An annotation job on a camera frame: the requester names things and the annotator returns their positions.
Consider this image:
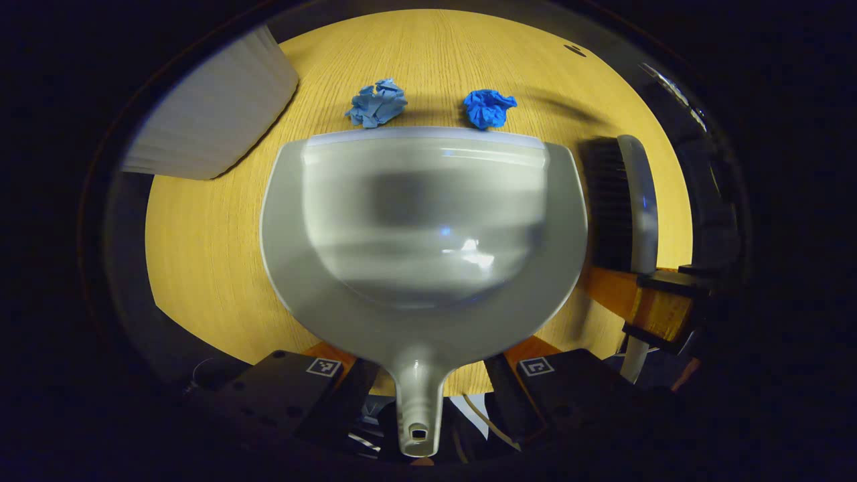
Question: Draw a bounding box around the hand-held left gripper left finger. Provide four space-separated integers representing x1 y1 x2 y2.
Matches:
193 341 390 457

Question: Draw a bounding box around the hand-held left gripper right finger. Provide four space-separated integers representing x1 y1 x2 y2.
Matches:
483 334 645 451

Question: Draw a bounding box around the small white broom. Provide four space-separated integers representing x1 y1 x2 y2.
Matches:
578 134 661 384

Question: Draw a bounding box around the white dustpan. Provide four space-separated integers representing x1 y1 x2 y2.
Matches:
260 127 590 459

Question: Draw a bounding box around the dark blue paper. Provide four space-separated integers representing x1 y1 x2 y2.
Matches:
463 89 518 131

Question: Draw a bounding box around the white garbage bin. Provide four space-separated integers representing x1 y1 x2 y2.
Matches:
121 25 301 181

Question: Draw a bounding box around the light blue paper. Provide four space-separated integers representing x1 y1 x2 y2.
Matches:
345 78 408 129

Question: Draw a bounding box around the white cable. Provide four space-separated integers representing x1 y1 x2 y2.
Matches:
462 394 522 451

